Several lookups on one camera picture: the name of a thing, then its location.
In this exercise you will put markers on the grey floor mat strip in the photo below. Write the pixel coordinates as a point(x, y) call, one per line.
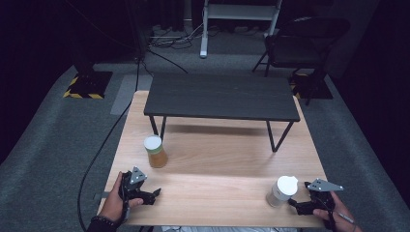
point(127, 93)

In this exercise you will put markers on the clear jar with white lid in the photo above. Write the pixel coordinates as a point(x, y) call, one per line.
point(282, 191)

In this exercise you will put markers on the black raised shelf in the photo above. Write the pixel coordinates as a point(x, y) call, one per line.
point(222, 96)

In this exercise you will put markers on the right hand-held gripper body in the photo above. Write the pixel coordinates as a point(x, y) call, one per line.
point(322, 197)

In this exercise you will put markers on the grey tape strip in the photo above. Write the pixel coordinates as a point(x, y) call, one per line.
point(103, 195)

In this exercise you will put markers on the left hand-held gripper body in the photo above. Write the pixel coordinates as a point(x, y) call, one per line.
point(132, 185)

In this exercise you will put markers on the orange jar with green-banded lid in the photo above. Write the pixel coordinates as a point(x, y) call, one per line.
point(156, 153)

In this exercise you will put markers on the black yellow-striped stand base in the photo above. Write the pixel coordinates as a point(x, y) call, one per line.
point(87, 85)
point(311, 87)

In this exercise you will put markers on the white metal stand frame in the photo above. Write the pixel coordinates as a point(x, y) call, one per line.
point(238, 13)

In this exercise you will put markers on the person's right hand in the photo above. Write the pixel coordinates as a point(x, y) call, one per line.
point(338, 217)

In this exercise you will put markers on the person's left hand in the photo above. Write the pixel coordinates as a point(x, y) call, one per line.
point(113, 203)

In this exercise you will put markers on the black folding chair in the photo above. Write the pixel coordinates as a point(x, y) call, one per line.
point(299, 45)

